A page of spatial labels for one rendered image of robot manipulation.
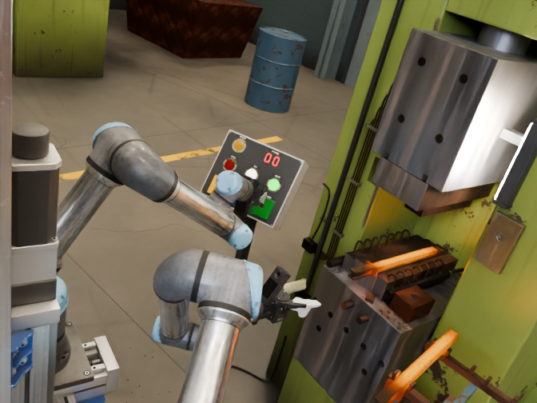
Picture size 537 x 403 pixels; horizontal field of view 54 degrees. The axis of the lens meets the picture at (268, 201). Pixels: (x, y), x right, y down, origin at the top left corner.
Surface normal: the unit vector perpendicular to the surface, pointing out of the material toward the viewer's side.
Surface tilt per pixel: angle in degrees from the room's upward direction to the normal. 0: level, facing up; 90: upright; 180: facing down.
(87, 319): 0
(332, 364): 90
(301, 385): 90
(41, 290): 90
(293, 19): 90
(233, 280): 35
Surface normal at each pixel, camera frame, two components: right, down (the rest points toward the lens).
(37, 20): 0.63, 0.48
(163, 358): 0.22, -0.86
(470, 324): -0.78, 0.11
